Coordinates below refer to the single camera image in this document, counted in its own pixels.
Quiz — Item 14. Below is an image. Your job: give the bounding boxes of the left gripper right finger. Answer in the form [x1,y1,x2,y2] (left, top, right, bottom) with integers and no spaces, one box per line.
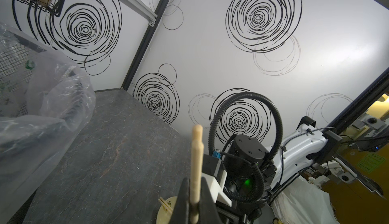
[199,185,222,224]

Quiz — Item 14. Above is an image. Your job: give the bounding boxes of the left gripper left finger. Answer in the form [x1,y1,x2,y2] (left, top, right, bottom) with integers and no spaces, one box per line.
[169,178,190,224]

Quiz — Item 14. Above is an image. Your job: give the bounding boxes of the bamboo chopsticks pair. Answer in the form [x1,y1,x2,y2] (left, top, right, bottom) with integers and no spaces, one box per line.
[158,197,173,214]

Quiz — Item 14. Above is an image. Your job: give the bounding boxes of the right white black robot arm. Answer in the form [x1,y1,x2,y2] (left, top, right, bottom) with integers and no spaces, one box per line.
[203,88,340,224]

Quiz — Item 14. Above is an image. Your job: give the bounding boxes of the cream plate red black marks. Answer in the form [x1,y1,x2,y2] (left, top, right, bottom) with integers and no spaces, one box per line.
[156,196,177,224]

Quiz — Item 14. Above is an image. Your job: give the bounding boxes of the white plastic bag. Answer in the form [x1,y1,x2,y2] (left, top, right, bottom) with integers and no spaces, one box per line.
[271,176,338,224]

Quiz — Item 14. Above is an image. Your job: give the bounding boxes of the clear plastic bin liner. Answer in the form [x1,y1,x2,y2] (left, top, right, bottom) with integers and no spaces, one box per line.
[1,23,96,224]

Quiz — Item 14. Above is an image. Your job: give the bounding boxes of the black mesh trash bin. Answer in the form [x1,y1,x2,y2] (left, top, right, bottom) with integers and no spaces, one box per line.
[1,31,45,118]

